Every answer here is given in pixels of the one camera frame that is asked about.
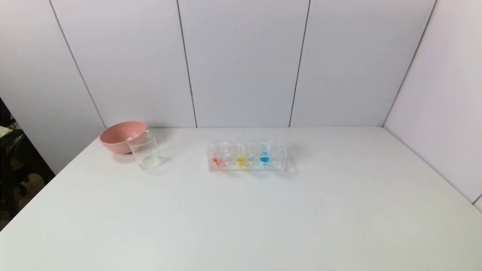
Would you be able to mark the test tube with yellow pigment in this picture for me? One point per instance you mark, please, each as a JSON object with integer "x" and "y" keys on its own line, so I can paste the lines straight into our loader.
{"x": 241, "y": 159}

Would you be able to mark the test tube with blue pigment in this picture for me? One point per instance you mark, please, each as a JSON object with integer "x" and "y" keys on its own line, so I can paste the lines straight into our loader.
{"x": 264, "y": 158}

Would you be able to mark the clear plastic test tube rack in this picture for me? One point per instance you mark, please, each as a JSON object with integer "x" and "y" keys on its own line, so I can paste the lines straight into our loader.
{"x": 252, "y": 168}

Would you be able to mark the test tube with red pigment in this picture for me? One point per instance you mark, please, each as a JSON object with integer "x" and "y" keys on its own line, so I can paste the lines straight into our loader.
{"x": 216, "y": 159}

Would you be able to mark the clear glass beaker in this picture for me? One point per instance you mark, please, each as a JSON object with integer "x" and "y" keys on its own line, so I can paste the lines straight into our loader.
{"x": 148, "y": 156}

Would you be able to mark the pink plastic bowl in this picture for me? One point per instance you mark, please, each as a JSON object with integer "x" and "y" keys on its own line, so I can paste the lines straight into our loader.
{"x": 116, "y": 137}

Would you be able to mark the dark background furniture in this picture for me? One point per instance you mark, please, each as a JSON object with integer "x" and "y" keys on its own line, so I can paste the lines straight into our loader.
{"x": 11, "y": 169}

